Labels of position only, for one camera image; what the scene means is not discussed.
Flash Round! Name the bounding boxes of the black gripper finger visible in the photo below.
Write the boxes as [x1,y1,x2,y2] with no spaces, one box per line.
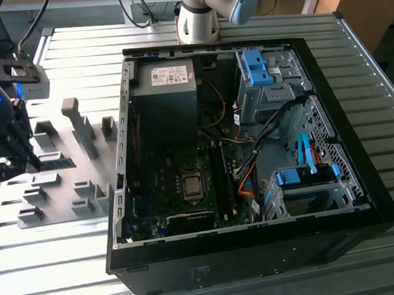
[11,97,41,176]
[0,154,31,182]

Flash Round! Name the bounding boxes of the dark green RAM stick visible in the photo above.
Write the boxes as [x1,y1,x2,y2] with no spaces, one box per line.
[33,157,78,172]

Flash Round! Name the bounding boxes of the motherboard RAM slot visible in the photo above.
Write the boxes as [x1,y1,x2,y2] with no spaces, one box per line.
[207,142,224,222]
[210,139,229,220]
[216,141,232,219]

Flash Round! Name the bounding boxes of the grey plastic parts rack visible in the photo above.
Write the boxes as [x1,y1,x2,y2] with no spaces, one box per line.
[9,94,129,230]

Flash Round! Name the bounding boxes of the green Dell motherboard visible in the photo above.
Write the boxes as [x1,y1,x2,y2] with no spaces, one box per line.
[126,137,256,241]

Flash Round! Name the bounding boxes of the grey power supply unit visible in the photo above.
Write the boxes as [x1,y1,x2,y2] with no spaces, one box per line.
[133,57,201,141]

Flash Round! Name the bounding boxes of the CPU socket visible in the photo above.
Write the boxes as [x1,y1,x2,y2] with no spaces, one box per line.
[180,167,208,206]

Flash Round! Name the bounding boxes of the silver CPU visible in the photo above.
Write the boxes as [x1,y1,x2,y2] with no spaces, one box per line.
[184,177,202,196]

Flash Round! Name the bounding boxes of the black graphics card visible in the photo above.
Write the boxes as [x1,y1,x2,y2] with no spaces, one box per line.
[165,209,217,234]

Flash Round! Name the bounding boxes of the black open PC case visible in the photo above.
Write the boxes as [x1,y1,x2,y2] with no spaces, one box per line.
[92,31,394,295]

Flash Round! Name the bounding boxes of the metal optical drive cage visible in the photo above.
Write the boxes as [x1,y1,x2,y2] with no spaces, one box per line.
[234,45,317,125]

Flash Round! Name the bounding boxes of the blue disk carrier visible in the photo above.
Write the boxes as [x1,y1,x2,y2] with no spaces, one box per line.
[274,163,341,188]

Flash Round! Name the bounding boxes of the metal disk bay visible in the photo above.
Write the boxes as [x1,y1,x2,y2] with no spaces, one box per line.
[260,162,368,220]

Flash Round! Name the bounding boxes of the wooden desk white legs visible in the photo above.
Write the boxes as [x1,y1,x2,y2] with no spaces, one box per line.
[33,0,331,31]

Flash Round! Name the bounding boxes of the wooden cabinet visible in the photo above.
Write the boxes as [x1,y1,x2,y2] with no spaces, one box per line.
[337,0,394,58]

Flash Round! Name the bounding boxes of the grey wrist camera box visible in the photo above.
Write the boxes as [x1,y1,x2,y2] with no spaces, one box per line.
[14,75,51,101]

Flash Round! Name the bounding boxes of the blue plastic drive bracket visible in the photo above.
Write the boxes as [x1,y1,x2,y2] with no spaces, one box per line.
[248,68,274,87]
[240,49,267,75]

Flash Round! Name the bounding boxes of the black power cable bundle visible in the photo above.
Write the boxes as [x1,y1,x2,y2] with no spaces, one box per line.
[246,95,311,158]

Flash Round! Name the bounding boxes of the blue data wire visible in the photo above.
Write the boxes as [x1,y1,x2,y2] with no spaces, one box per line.
[297,131,319,175]

